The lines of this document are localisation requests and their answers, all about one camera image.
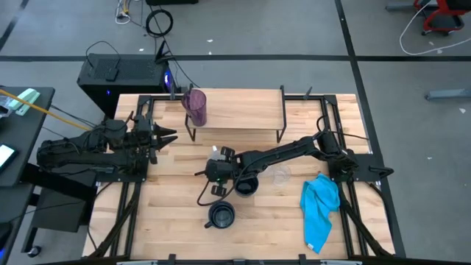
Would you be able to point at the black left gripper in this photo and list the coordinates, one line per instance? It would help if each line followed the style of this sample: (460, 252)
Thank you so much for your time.
(141, 132)

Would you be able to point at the black aluminium rig frame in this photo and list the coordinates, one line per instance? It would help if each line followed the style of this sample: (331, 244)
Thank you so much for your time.
(129, 235)

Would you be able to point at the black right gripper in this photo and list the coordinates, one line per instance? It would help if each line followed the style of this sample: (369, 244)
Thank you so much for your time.
(221, 169)

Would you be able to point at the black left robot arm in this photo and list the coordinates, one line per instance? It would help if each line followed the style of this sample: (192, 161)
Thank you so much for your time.
(73, 154)

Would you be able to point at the black antenna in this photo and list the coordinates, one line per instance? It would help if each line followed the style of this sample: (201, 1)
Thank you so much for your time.
(162, 52)

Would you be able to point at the mint green stapler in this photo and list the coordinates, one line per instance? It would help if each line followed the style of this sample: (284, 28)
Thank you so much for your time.
(24, 100)

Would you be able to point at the grey metal bar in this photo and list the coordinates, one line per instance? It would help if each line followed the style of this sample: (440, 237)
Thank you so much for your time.
(449, 94)

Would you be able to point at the black desk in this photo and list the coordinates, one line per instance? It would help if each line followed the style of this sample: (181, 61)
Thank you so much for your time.
(25, 140)

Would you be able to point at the black computer tower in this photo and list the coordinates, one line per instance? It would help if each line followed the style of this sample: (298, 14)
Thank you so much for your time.
(132, 77)

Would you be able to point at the black mug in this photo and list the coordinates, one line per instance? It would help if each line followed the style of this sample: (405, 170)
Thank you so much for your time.
(247, 187)
(221, 215)

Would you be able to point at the red chair base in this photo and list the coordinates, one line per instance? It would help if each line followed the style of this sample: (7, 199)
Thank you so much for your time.
(441, 22)

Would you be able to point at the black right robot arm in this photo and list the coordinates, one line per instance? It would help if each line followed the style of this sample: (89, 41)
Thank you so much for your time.
(283, 151)

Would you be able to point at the small black box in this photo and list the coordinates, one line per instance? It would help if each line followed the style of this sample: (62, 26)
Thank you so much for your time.
(112, 70)

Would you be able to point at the black side cart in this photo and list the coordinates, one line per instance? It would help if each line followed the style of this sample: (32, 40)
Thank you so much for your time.
(59, 210)

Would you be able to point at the blue cloth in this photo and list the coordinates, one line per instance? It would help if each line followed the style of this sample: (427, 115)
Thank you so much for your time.
(318, 210)

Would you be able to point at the smartphone lit screen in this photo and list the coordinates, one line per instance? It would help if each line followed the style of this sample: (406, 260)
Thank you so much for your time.
(5, 155)

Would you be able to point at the wooden shelf black metal legs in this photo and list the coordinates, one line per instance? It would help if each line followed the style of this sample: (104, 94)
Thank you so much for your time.
(243, 108)

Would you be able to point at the purple faceted plastic tumbler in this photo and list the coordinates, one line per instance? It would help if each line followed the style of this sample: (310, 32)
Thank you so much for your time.
(195, 106)

